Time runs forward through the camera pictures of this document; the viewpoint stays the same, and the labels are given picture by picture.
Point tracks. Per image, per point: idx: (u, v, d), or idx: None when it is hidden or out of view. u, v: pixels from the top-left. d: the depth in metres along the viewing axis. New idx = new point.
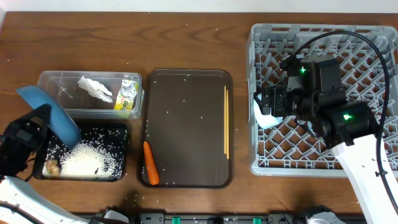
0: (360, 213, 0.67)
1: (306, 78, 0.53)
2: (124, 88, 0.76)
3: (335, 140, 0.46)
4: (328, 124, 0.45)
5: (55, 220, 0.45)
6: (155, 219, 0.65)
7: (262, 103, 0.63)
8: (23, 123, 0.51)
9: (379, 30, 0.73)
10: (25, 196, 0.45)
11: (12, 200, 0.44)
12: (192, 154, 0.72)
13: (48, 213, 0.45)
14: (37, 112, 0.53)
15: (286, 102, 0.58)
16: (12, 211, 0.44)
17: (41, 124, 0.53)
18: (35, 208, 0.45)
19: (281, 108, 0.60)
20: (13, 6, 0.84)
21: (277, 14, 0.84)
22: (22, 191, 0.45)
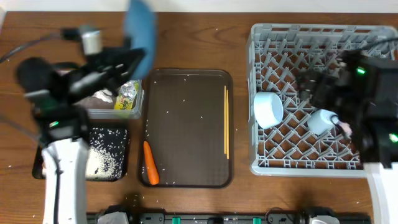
0: (360, 213, 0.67)
1: (360, 81, 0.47)
2: (124, 88, 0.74)
3: (372, 157, 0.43)
4: (370, 139, 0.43)
5: (66, 214, 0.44)
6: (155, 219, 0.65)
7: (304, 86, 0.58)
8: (114, 69, 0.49)
9: (379, 30, 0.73)
10: (74, 173, 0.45)
11: (64, 166, 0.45)
12: (192, 154, 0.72)
13: (69, 203, 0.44)
14: (129, 54, 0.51)
15: (330, 96, 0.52)
16: (55, 172, 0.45)
17: (129, 70, 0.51)
18: (68, 189, 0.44)
19: (321, 99, 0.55)
20: (14, 6, 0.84)
21: (277, 14, 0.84)
22: (76, 167, 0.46)
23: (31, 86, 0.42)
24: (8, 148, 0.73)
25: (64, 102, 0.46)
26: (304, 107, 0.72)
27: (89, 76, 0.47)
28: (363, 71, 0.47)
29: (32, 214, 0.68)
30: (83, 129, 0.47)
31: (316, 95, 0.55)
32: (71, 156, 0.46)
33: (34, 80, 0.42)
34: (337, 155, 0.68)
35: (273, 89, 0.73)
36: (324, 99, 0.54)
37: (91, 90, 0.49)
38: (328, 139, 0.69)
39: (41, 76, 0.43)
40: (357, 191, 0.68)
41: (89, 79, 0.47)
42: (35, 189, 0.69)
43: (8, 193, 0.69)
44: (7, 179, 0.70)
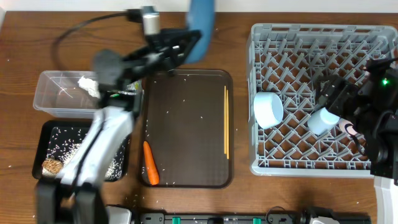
0: (360, 213, 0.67)
1: (385, 93, 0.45)
2: None
3: (383, 172, 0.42)
4: (384, 152, 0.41)
5: (90, 161, 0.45)
6: (155, 219, 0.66)
7: (323, 91, 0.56)
8: (170, 47, 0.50)
9: (379, 30, 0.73)
10: (112, 135, 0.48)
11: (110, 126, 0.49)
12: (192, 154, 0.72)
13: (96, 154, 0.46)
14: (184, 35, 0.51)
15: (350, 104, 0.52)
16: (99, 125, 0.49)
17: (185, 51, 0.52)
18: (101, 144, 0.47)
19: (340, 106, 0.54)
20: (13, 6, 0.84)
21: (277, 14, 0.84)
22: (116, 129, 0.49)
23: (102, 72, 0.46)
24: (8, 148, 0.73)
25: (127, 79, 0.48)
26: (303, 107, 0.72)
27: (150, 55, 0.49)
28: (386, 82, 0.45)
29: (32, 214, 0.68)
30: (134, 111, 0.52)
31: (335, 101, 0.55)
32: (117, 120, 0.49)
33: (105, 68, 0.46)
34: (337, 155, 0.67)
35: (273, 89, 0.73)
36: (342, 107, 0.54)
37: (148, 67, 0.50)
38: (328, 139, 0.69)
39: (111, 63, 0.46)
40: (357, 191, 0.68)
41: (150, 59, 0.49)
42: (35, 189, 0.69)
43: (8, 193, 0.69)
44: (7, 180, 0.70)
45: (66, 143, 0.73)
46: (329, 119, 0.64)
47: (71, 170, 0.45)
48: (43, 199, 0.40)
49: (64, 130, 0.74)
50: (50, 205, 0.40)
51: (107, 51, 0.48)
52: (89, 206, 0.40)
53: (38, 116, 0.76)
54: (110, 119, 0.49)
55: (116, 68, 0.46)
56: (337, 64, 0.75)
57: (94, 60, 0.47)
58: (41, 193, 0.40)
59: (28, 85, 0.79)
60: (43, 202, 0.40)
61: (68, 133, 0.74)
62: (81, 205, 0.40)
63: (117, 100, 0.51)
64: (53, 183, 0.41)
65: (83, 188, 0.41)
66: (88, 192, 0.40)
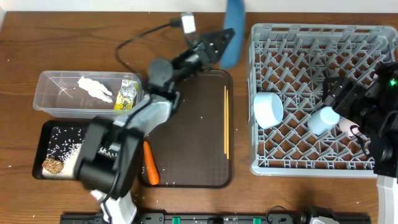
0: (360, 213, 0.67)
1: (391, 92, 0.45)
2: (124, 88, 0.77)
3: (387, 171, 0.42)
4: (388, 152, 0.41)
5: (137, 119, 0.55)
6: (155, 220, 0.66)
7: (329, 91, 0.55)
8: (207, 45, 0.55)
9: (379, 30, 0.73)
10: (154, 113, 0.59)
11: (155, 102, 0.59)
12: (192, 154, 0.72)
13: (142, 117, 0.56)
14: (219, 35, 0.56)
15: (357, 106, 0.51)
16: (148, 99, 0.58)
17: (218, 47, 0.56)
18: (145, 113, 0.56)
19: (347, 107, 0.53)
20: (13, 6, 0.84)
21: (277, 14, 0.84)
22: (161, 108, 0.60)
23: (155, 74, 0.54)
24: (8, 148, 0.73)
25: (171, 81, 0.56)
26: (304, 107, 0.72)
27: (191, 56, 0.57)
28: (394, 83, 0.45)
29: (32, 214, 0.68)
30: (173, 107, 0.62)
31: (342, 101, 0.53)
32: (161, 103, 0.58)
33: (158, 73, 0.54)
34: (337, 155, 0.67)
35: (273, 89, 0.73)
36: (349, 107, 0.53)
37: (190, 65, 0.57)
38: (328, 139, 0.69)
39: (163, 69, 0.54)
40: (357, 191, 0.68)
41: (191, 60, 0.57)
42: (35, 189, 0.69)
43: (8, 193, 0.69)
44: (7, 179, 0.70)
45: (66, 143, 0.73)
46: (329, 119, 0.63)
47: (122, 118, 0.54)
48: (94, 134, 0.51)
49: (64, 130, 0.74)
50: (96, 140, 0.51)
51: (161, 59, 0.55)
52: (131, 147, 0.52)
53: (38, 116, 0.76)
54: (155, 104, 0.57)
55: (167, 73, 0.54)
56: (337, 64, 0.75)
57: (150, 63, 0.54)
58: (93, 129, 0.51)
59: (28, 85, 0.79)
60: (94, 137, 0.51)
61: (68, 133, 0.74)
62: (125, 146, 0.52)
63: (161, 95, 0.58)
64: (107, 123, 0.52)
65: (130, 132, 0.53)
66: (134, 137, 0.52)
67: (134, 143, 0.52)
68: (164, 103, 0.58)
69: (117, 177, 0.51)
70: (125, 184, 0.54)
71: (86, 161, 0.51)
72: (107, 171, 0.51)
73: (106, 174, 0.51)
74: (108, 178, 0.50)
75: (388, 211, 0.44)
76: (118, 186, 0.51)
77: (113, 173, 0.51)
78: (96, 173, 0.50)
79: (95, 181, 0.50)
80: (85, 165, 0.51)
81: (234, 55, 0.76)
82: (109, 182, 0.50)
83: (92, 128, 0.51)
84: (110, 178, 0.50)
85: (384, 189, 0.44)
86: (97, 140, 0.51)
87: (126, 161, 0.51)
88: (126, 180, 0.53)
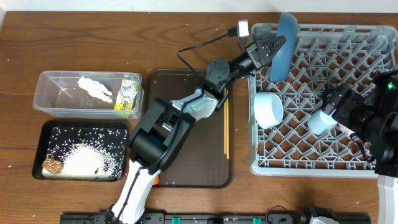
0: (360, 213, 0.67)
1: (388, 95, 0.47)
2: (124, 88, 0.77)
3: (388, 171, 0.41)
4: (390, 152, 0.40)
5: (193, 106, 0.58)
6: (155, 219, 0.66)
7: (328, 101, 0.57)
8: (259, 48, 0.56)
9: (379, 30, 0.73)
10: (204, 106, 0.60)
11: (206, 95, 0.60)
12: (192, 154, 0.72)
13: (195, 107, 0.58)
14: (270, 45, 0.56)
15: (356, 112, 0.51)
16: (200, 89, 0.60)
17: (271, 53, 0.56)
18: (198, 105, 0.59)
19: (346, 115, 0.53)
20: (13, 6, 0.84)
21: (277, 14, 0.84)
22: (209, 101, 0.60)
23: (212, 73, 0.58)
24: (7, 148, 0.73)
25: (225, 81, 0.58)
26: (303, 107, 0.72)
27: (244, 60, 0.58)
28: (392, 86, 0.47)
29: (32, 214, 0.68)
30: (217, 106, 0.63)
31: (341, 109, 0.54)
32: (209, 98, 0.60)
33: (216, 72, 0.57)
34: (337, 155, 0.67)
35: (273, 89, 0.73)
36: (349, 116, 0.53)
37: (242, 67, 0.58)
38: (328, 139, 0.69)
39: (222, 68, 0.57)
40: (357, 191, 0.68)
41: (244, 64, 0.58)
42: (35, 189, 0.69)
43: (8, 193, 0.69)
44: (7, 179, 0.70)
45: (66, 143, 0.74)
46: (329, 119, 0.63)
47: (178, 103, 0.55)
48: (156, 109, 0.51)
49: (64, 130, 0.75)
50: (158, 116, 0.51)
51: (222, 60, 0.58)
52: (185, 130, 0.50)
53: (38, 116, 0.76)
54: (204, 98, 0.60)
55: (224, 74, 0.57)
56: (337, 64, 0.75)
57: (210, 63, 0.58)
58: (156, 105, 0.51)
59: (28, 85, 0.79)
60: (154, 112, 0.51)
61: (68, 133, 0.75)
62: (180, 127, 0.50)
63: (210, 93, 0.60)
64: (166, 103, 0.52)
65: (184, 117, 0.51)
66: (188, 122, 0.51)
67: (186, 126, 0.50)
68: (212, 100, 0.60)
69: (167, 151, 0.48)
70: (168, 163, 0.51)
71: (142, 132, 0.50)
72: (158, 145, 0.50)
73: (157, 148, 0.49)
74: (157, 152, 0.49)
75: (390, 211, 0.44)
76: (165, 160, 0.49)
77: (162, 147, 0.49)
78: (147, 144, 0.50)
79: (145, 152, 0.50)
80: (140, 134, 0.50)
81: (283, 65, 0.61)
82: (157, 154, 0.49)
83: (156, 104, 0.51)
84: (158, 150, 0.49)
85: (384, 189, 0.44)
86: (158, 116, 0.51)
87: (178, 140, 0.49)
88: (171, 157, 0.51)
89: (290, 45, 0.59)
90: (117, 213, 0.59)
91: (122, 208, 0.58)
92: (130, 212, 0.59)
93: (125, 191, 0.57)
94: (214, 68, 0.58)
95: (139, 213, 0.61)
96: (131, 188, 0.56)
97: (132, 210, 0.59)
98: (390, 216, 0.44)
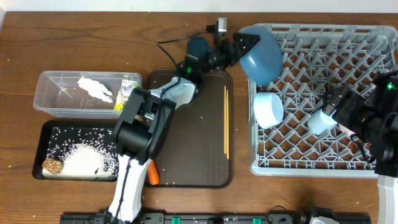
0: (360, 213, 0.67)
1: (389, 96, 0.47)
2: (124, 88, 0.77)
3: (388, 170, 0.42)
4: (390, 151, 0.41)
5: (171, 93, 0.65)
6: (155, 219, 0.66)
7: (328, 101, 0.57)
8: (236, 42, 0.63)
9: (379, 30, 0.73)
10: (183, 91, 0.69)
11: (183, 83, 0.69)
12: (192, 154, 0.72)
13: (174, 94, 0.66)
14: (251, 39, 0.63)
15: (356, 113, 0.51)
16: (176, 79, 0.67)
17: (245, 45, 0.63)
18: (176, 92, 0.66)
19: (346, 116, 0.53)
20: (14, 6, 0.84)
21: (277, 14, 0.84)
22: (188, 88, 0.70)
23: (191, 48, 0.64)
24: (7, 148, 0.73)
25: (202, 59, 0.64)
26: (303, 107, 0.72)
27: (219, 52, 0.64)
28: (391, 86, 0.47)
29: (32, 214, 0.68)
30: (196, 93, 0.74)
31: (341, 109, 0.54)
32: (186, 83, 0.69)
33: (196, 48, 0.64)
34: (337, 155, 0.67)
35: (273, 89, 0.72)
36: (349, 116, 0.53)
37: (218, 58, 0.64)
38: (328, 139, 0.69)
39: (200, 46, 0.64)
40: (357, 191, 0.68)
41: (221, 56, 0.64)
42: (35, 189, 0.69)
43: (8, 193, 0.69)
44: (7, 179, 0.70)
45: (66, 143, 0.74)
46: (329, 119, 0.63)
47: (157, 91, 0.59)
48: (135, 101, 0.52)
49: (64, 130, 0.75)
50: (138, 107, 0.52)
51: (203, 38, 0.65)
52: (168, 114, 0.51)
53: (38, 115, 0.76)
54: (182, 84, 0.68)
55: (203, 49, 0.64)
56: (337, 64, 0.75)
57: (190, 40, 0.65)
58: (134, 96, 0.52)
59: (28, 85, 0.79)
60: (135, 104, 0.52)
61: (68, 133, 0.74)
62: (161, 112, 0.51)
63: (187, 79, 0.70)
64: (145, 93, 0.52)
65: (164, 102, 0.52)
66: (169, 107, 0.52)
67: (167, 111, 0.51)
68: (190, 84, 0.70)
69: (152, 139, 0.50)
70: (157, 150, 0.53)
71: (124, 126, 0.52)
72: (142, 134, 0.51)
73: (141, 137, 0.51)
74: (143, 140, 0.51)
75: (389, 211, 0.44)
76: (152, 148, 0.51)
77: (148, 135, 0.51)
78: (131, 135, 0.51)
79: (131, 143, 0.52)
80: (123, 127, 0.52)
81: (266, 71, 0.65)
82: (143, 144, 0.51)
83: (134, 96, 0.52)
84: (143, 139, 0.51)
85: (384, 188, 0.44)
86: (138, 107, 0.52)
87: (161, 127, 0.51)
88: (160, 144, 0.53)
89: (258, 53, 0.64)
90: (115, 212, 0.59)
91: (119, 205, 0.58)
92: (128, 209, 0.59)
93: (119, 185, 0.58)
94: (194, 46, 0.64)
95: (137, 208, 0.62)
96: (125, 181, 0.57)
97: (129, 206, 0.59)
98: (389, 216, 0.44)
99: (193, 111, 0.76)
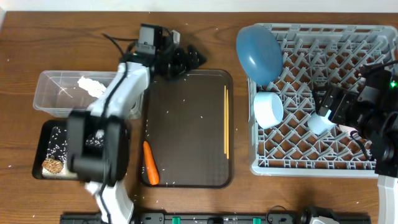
0: (360, 213, 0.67)
1: (391, 93, 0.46)
2: None
3: (388, 171, 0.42)
4: (391, 152, 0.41)
5: (116, 98, 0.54)
6: (156, 219, 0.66)
7: (321, 102, 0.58)
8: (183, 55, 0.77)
9: (379, 30, 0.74)
10: (133, 82, 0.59)
11: (131, 76, 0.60)
12: (191, 154, 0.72)
13: (119, 94, 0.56)
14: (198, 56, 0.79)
15: (353, 111, 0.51)
16: (124, 74, 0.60)
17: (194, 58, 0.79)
18: (121, 92, 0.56)
19: (342, 116, 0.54)
20: (14, 5, 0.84)
21: (277, 14, 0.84)
22: (137, 79, 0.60)
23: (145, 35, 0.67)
24: (8, 148, 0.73)
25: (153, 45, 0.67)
26: (303, 107, 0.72)
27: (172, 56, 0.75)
28: (395, 84, 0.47)
29: (32, 214, 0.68)
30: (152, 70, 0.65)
31: (336, 110, 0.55)
32: (137, 71, 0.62)
33: (145, 37, 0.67)
34: (337, 155, 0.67)
35: (273, 89, 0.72)
36: (345, 114, 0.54)
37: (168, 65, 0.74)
38: (328, 139, 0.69)
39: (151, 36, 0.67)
40: (357, 191, 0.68)
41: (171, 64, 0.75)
42: (35, 189, 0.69)
43: (8, 193, 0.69)
44: (7, 179, 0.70)
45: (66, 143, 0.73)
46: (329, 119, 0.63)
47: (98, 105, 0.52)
48: (77, 126, 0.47)
49: (64, 130, 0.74)
50: (80, 133, 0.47)
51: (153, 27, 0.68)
52: (117, 131, 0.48)
53: (38, 115, 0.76)
54: (131, 71, 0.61)
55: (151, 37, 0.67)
56: (337, 63, 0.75)
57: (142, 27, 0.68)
58: (76, 122, 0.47)
59: (28, 85, 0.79)
60: (76, 132, 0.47)
61: (67, 133, 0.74)
62: (109, 132, 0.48)
63: (136, 60, 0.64)
64: (84, 116, 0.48)
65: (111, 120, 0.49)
66: (115, 124, 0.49)
67: (115, 129, 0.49)
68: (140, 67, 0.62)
69: (108, 162, 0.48)
70: (119, 169, 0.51)
71: (76, 156, 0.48)
72: (96, 158, 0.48)
73: (96, 162, 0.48)
74: (99, 165, 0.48)
75: (390, 211, 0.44)
76: (111, 170, 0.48)
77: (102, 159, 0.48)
78: (85, 164, 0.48)
79: (88, 171, 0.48)
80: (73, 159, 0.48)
81: (267, 72, 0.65)
82: (101, 168, 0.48)
83: (73, 122, 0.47)
84: (102, 162, 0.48)
85: (384, 189, 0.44)
86: (81, 134, 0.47)
87: (113, 147, 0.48)
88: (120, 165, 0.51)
89: (257, 52, 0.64)
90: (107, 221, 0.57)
91: (109, 219, 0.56)
92: (119, 217, 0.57)
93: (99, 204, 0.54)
94: (145, 37, 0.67)
95: (129, 209, 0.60)
96: (103, 200, 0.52)
97: (119, 216, 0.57)
98: (389, 217, 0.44)
99: (192, 111, 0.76)
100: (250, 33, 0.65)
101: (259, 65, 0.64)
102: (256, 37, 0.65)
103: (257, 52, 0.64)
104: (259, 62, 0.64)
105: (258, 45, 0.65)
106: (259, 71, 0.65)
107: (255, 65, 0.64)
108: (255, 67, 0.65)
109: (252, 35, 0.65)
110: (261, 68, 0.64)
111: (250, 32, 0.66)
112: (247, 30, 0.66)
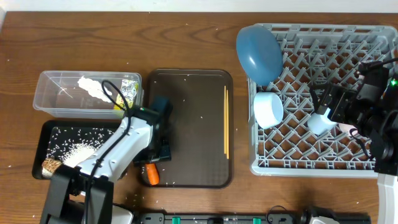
0: (360, 213, 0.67)
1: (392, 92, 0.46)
2: (124, 88, 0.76)
3: (388, 169, 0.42)
4: (390, 149, 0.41)
5: (110, 158, 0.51)
6: (155, 219, 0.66)
7: (320, 101, 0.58)
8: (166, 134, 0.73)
9: (379, 30, 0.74)
10: (132, 142, 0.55)
11: (133, 132, 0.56)
12: (192, 154, 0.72)
13: (114, 154, 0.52)
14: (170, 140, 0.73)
15: (351, 110, 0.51)
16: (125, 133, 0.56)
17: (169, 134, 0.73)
18: (116, 151, 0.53)
19: (341, 114, 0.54)
20: (14, 6, 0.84)
21: (277, 14, 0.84)
22: (137, 142, 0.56)
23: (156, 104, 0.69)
24: (8, 148, 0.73)
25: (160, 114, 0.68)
26: (303, 107, 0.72)
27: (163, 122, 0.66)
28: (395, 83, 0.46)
29: (32, 214, 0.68)
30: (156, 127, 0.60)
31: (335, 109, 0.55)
32: (140, 129, 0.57)
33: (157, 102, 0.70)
34: (336, 155, 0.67)
35: (273, 89, 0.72)
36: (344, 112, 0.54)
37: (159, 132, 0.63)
38: (328, 139, 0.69)
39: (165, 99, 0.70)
40: (357, 191, 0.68)
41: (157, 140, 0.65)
42: (35, 189, 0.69)
43: (7, 193, 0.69)
44: (7, 179, 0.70)
45: (66, 143, 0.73)
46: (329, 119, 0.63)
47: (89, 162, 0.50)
48: (60, 183, 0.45)
49: (64, 130, 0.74)
50: (64, 190, 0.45)
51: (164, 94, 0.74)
52: (102, 199, 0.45)
53: (38, 116, 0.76)
54: (132, 131, 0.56)
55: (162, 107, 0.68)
56: (337, 64, 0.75)
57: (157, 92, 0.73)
58: (59, 179, 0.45)
59: (28, 85, 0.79)
60: (60, 188, 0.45)
61: (67, 133, 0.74)
62: (92, 201, 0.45)
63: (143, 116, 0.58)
64: (71, 172, 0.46)
65: (96, 184, 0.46)
66: (101, 190, 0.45)
67: (101, 196, 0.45)
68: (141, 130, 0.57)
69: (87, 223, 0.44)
70: None
71: (51, 217, 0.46)
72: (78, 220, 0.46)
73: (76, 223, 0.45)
74: None
75: (390, 211, 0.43)
76: None
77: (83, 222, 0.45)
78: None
79: None
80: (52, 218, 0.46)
81: (267, 71, 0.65)
82: None
83: (58, 177, 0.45)
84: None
85: (384, 188, 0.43)
86: (64, 193, 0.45)
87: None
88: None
89: (256, 52, 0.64)
90: None
91: None
92: None
93: None
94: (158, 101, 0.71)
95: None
96: None
97: None
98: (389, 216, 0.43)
99: (192, 111, 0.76)
100: (249, 34, 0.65)
101: (260, 65, 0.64)
102: (255, 37, 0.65)
103: (257, 53, 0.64)
104: (258, 62, 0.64)
105: (258, 45, 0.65)
106: (259, 72, 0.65)
107: (254, 65, 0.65)
108: (254, 68, 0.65)
109: (252, 36, 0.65)
110: (261, 68, 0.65)
111: (250, 31, 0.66)
112: (246, 30, 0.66)
